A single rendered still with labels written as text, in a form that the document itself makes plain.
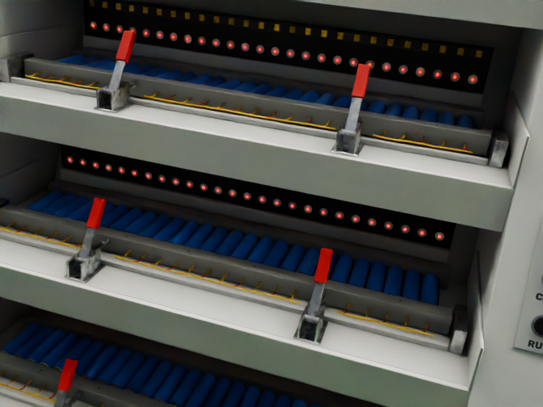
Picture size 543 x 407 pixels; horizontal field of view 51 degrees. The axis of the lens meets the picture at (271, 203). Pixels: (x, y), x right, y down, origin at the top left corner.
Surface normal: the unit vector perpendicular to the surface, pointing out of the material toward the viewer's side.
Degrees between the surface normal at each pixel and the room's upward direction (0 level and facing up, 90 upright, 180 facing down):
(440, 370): 23
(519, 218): 90
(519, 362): 90
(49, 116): 112
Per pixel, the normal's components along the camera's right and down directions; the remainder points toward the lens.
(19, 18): 0.95, 0.20
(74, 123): -0.29, 0.38
